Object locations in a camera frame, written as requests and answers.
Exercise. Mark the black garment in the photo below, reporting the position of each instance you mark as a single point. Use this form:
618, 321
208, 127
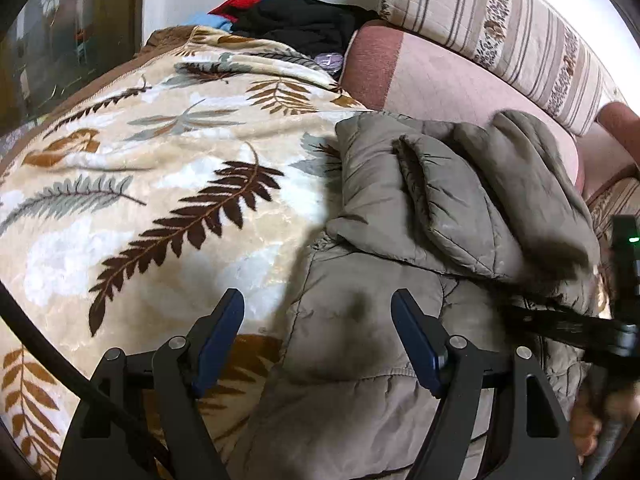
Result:
300, 25

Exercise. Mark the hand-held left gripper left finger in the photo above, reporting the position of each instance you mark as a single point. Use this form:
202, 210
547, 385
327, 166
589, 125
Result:
216, 340

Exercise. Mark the beige leaf-print blanket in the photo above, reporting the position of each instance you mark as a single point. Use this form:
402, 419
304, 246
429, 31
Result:
150, 185

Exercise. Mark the person's right hand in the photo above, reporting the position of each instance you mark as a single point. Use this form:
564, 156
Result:
585, 430

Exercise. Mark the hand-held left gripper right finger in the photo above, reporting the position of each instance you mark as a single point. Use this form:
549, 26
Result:
420, 345

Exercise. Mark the dark glass door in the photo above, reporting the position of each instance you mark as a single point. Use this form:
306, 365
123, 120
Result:
60, 35

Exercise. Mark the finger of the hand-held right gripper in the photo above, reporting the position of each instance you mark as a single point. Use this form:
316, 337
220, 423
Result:
565, 327

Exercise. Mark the olive puffer jacket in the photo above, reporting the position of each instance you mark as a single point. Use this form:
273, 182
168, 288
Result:
400, 260

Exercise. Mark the small purple object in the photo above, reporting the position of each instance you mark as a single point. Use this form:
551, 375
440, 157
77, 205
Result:
329, 62

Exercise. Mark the pink sofa seat cushion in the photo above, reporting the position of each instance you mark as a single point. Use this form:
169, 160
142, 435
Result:
450, 85

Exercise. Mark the red garment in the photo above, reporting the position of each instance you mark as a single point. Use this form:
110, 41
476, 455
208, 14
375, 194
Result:
245, 4

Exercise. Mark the light blue cloth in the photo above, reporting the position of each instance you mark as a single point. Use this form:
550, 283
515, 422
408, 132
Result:
212, 21

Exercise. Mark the striped sofa back cushion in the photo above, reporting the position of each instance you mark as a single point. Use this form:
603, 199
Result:
500, 20

